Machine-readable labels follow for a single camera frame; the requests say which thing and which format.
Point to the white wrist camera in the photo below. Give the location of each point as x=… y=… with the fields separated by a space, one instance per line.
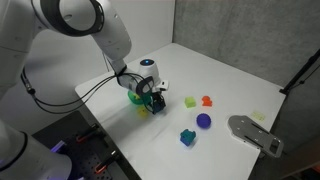
x=163 y=85

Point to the orange toy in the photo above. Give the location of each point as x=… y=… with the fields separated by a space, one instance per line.
x=206 y=101

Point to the teal blue toy block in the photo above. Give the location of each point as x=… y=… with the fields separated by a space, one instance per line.
x=187 y=137

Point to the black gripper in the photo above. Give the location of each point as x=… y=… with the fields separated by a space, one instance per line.
x=156 y=94

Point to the yellow bear toy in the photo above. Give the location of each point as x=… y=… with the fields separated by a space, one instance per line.
x=142 y=112

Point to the grey metal plate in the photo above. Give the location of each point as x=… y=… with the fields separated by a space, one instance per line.
x=255 y=135

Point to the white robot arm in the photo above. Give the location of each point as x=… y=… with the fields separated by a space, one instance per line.
x=110 y=30

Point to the green translucent bowl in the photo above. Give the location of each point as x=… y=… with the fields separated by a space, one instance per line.
x=132 y=100

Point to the purple bumpy ball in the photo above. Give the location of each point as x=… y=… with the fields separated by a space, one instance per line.
x=203 y=120

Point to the dark blue block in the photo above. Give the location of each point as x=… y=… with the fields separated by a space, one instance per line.
x=160 y=105

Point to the black camera pole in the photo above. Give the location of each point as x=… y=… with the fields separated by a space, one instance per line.
x=300 y=73

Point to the black perforated breadboard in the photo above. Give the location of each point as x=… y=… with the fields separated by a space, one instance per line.
x=83 y=146

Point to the pale yellow sticker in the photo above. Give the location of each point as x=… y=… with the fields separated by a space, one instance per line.
x=258 y=115

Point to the yellow gear toy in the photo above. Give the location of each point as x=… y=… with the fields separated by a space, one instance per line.
x=136 y=97

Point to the lime green block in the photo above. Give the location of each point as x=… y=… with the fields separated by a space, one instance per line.
x=190 y=102

